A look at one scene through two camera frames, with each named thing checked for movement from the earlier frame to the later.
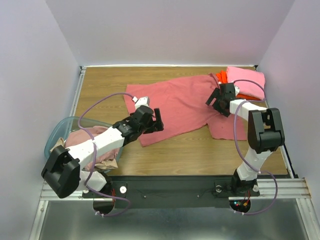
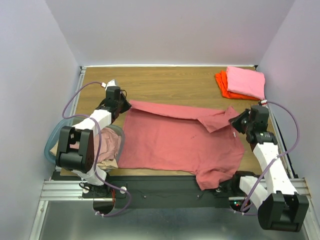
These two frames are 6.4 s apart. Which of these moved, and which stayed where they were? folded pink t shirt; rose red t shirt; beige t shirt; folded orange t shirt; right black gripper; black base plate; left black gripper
Moved: left black gripper; rose red t shirt; right black gripper
Stayed: folded pink t shirt; black base plate; beige t shirt; folded orange t shirt
